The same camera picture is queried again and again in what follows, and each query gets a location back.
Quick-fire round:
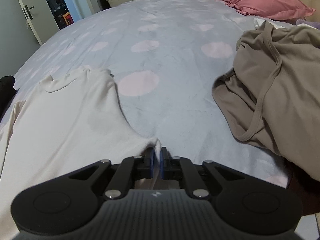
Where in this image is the taupe garment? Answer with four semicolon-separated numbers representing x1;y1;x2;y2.
211;20;320;178

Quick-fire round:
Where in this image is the stack of black folded clothes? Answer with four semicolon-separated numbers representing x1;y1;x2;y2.
0;75;17;120

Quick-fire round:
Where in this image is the bed with pink dotted sheet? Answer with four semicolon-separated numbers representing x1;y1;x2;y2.
0;0;320;240

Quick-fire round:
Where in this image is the white long sleeve shirt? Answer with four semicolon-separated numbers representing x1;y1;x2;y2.
0;65;162;235

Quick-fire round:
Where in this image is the white cloth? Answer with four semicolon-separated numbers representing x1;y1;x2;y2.
253;17;310;30

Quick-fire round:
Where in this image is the metal door handle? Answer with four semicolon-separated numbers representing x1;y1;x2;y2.
22;5;35;20

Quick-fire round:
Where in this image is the white room door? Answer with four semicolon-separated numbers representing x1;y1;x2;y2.
11;0;60;46

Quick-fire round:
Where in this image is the red orange chair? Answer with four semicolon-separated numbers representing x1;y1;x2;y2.
62;12;75;25

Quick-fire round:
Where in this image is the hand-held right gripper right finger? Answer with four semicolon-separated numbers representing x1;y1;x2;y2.
160;147;247;200

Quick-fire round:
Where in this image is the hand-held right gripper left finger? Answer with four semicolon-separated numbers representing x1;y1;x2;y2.
67;147;156;200

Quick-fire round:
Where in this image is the dark red garment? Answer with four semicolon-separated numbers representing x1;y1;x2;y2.
287;166;320;215

